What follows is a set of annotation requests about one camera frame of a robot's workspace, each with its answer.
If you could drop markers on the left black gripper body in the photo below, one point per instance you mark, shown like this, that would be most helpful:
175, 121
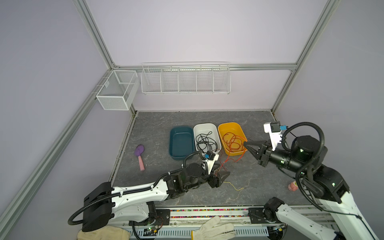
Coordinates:
212, 180

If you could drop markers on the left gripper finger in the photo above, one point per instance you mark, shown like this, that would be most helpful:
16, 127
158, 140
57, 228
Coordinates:
217, 173
221, 177

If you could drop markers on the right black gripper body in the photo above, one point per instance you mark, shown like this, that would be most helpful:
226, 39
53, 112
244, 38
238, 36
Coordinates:
280, 158

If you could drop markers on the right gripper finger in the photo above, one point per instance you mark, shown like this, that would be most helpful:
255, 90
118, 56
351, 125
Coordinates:
258, 144
257, 153

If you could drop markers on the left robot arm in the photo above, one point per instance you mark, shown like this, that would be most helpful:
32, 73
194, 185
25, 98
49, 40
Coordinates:
108, 204

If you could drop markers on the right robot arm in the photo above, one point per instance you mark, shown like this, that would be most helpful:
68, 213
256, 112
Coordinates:
301, 149

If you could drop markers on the yellow plastic bin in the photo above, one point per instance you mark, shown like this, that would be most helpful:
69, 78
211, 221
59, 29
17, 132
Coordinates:
232, 138

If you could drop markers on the white plastic bin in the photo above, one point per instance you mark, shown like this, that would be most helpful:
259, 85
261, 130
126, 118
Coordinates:
207, 138

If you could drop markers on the teal plastic bin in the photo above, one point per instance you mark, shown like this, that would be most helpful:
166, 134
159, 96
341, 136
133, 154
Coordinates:
182, 142

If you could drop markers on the white work glove centre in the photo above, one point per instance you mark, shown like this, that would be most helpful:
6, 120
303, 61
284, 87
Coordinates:
214, 230

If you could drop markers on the white work glove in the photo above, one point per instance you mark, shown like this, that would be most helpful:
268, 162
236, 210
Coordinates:
214, 230
105, 233

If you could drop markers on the purple pink hairbrush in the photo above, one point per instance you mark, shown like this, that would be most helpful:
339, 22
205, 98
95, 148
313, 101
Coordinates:
138, 151

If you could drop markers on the white work glove left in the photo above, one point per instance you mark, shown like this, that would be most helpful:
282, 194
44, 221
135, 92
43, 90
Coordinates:
105, 233

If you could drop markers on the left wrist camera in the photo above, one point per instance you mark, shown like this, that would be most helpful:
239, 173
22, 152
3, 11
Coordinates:
210, 159

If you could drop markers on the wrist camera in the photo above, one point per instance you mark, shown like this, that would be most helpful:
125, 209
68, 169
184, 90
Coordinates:
275, 131
210, 159

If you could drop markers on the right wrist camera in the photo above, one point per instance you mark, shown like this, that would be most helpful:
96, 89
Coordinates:
275, 131

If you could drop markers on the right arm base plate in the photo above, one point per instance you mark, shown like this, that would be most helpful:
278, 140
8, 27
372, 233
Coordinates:
257, 216

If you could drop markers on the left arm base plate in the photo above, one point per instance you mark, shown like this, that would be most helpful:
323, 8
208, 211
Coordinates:
162, 217

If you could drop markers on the long white wire basket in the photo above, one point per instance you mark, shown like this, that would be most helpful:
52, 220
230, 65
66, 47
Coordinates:
186, 78

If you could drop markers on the white wire mesh box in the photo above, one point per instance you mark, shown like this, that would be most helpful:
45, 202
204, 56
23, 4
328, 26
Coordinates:
119, 90

